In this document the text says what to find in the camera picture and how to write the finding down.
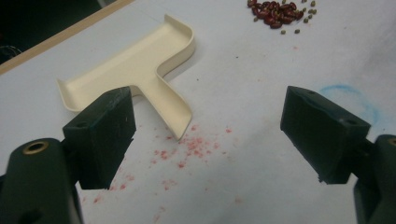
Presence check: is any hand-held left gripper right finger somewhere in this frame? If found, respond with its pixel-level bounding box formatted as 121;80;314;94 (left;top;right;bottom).
279;85;372;185

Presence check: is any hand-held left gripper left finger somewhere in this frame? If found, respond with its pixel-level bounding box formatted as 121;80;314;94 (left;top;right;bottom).
62;86;137;190

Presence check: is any cream plastic dustpan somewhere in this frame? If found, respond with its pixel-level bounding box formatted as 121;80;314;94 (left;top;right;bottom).
56;14;197;141

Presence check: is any pile of red beans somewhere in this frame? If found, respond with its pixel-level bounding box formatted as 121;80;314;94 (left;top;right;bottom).
252;0;318;35
247;0;304;30

